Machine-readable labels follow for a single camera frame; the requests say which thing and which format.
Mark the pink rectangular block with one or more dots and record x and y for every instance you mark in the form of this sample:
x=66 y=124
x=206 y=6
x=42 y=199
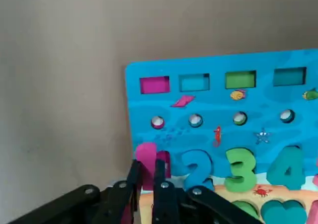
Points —
x=154 y=85

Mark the blue toy puzzle board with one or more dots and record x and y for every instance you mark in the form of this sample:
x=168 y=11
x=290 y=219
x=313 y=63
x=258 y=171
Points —
x=223 y=104

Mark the green round piece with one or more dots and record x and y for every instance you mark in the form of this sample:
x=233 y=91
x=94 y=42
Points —
x=244 y=209

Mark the teal number four piece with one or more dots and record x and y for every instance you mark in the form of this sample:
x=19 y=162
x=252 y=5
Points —
x=296 y=164

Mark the teal heart piece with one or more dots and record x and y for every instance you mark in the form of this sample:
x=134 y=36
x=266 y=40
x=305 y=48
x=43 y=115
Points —
x=283 y=212

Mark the green number three piece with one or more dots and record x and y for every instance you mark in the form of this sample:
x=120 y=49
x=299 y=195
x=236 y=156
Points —
x=239 y=152

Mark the pink number one piece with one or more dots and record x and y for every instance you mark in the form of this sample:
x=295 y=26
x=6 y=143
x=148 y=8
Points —
x=147 y=159

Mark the pink shape piece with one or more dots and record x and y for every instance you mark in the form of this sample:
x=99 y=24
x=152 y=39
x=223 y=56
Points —
x=313 y=212

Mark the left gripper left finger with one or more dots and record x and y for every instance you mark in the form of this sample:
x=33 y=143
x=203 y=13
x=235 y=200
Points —
x=111 y=204

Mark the blue number two piece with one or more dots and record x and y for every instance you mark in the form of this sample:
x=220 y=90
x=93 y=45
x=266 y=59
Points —
x=207 y=163

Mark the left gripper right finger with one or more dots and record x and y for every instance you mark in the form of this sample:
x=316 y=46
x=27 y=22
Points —
x=166 y=204

